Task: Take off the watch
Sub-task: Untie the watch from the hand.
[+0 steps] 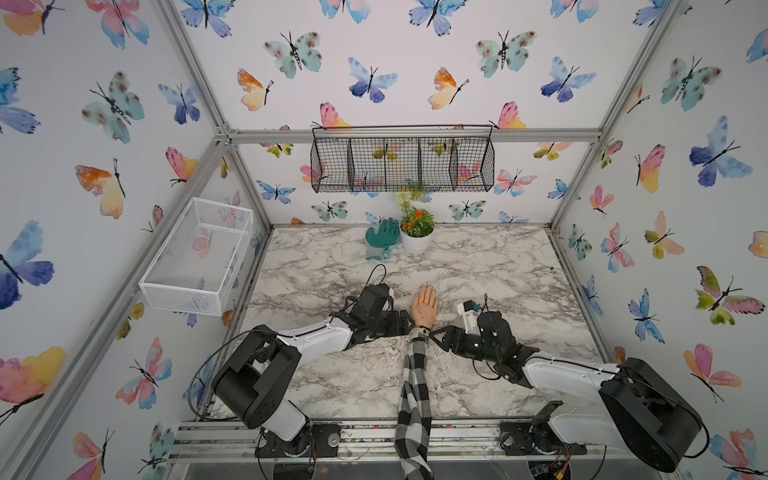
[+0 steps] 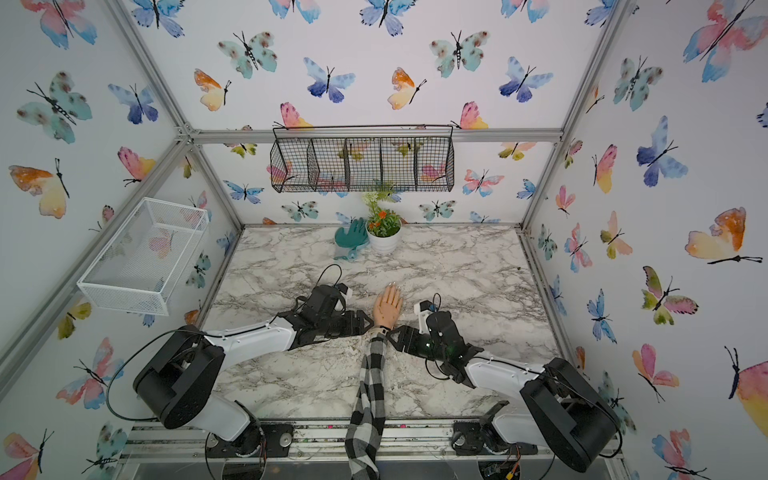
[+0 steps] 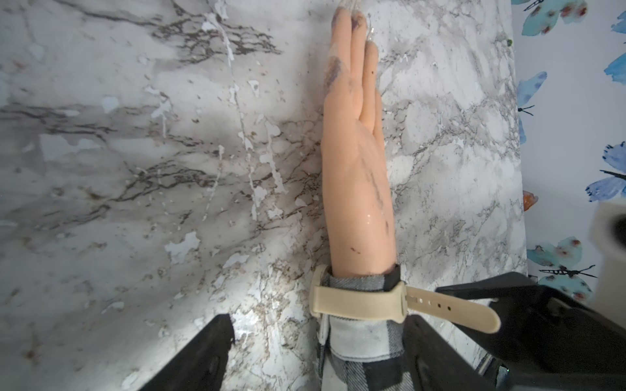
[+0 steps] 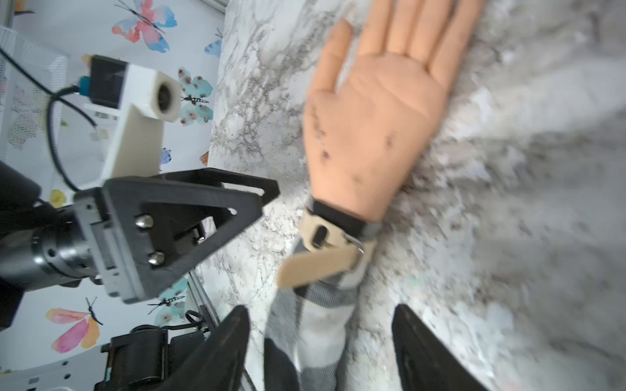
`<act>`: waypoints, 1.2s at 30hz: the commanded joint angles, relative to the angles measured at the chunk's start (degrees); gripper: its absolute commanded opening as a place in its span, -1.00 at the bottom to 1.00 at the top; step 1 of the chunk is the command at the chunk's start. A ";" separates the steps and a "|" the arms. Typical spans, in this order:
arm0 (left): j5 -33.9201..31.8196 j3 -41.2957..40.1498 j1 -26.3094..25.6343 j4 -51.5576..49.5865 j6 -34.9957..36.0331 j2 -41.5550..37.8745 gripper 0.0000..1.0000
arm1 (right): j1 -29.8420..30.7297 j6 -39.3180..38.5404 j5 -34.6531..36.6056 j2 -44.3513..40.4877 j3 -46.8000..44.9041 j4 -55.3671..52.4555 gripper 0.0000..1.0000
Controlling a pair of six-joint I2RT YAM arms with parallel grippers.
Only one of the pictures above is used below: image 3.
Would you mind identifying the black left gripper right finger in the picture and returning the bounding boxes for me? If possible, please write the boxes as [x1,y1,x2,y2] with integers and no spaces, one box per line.
[403,315,494,391]

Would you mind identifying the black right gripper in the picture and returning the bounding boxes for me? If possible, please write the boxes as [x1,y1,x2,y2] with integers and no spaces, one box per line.
[436,272,625,390]

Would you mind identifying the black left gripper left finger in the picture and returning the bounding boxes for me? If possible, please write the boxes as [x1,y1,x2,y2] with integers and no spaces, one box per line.
[141,314,235,391]

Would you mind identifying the black white checkered sleeve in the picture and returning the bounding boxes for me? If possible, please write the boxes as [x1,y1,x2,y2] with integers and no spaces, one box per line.
[315,263,417,391]

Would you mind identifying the mannequin hand with long nails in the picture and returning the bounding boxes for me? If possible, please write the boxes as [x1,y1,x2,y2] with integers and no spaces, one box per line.
[321,1,396,278]

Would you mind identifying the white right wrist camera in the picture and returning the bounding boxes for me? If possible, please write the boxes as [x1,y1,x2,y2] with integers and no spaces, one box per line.
[589,199,625,327]

